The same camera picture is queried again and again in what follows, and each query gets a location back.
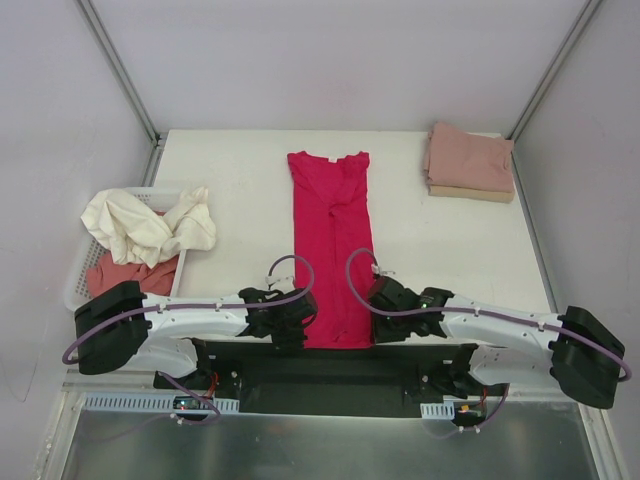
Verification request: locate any dusty red t shirt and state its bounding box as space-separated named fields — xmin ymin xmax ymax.
xmin=86 ymin=252 xmax=179 ymax=297

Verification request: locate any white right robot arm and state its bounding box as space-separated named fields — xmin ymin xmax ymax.
xmin=366 ymin=276 xmax=629 ymax=410

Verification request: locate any magenta t shirt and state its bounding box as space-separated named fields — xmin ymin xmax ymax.
xmin=287 ymin=151 xmax=373 ymax=350

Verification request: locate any right aluminium frame post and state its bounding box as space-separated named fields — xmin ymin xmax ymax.
xmin=507 ymin=0 xmax=605 ymax=142

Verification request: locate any right slotted cable duct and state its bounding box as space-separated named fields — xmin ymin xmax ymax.
xmin=420 ymin=401 xmax=455 ymax=421

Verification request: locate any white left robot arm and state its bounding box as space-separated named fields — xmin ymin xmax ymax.
xmin=63 ymin=281 xmax=318 ymax=389

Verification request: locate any white plastic laundry basket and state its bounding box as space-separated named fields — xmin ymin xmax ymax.
xmin=64 ymin=187 xmax=181 ymax=312

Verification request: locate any folded pink t shirt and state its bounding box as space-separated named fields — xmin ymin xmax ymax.
xmin=424 ymin=122 xmax=515 ymax=195

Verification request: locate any aluminium front rail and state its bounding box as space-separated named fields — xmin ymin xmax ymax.
xmin=62 ymin=369 xmax=572 ymax=402

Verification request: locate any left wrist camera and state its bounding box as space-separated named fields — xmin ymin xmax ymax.
xmin=265 ymin=275 xmax=295 ymax=292

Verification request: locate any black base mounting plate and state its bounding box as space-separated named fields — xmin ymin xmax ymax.
xmin=176 ymin=341 xmax=505 ymax=418

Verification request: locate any left slotted cable duct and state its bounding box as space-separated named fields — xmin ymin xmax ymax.
xmin=84 ymin=392 xmax=213 ymax=414

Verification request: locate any cream white t shirt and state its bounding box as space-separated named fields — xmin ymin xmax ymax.
xmin=81 ymin=187 xmax=217 ymax=268

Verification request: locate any folded tan t shirt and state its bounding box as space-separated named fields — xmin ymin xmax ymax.
xmin=429 ymin=185 xmax=515 ymax=204

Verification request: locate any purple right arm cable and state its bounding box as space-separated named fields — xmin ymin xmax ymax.
xmin=346 ymin=248 xmax=634 ymax=441

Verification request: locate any slotted cable duct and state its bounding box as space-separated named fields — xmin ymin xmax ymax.
xmin=84 ymin=392 xmax=213 ymax=414
xmin=420 ymin=401 xmax=455 ymax=421

